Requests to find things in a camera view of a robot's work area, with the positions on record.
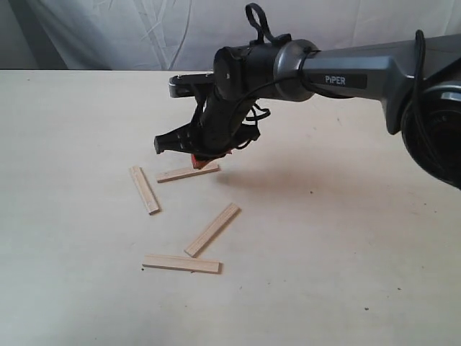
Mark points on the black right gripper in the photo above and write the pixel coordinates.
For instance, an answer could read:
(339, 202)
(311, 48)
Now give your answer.
(216, 128)

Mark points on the diagonal wooden stick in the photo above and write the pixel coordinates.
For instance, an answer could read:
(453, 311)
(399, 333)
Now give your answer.
(212, 230)

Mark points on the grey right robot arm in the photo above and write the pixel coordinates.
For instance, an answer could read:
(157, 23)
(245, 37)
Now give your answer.
(416, 81)

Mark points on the white backdrop curtain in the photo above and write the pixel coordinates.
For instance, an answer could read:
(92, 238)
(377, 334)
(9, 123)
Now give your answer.
(184, 35)

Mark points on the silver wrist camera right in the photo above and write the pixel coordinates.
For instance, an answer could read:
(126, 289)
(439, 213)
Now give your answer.
(191, 85)

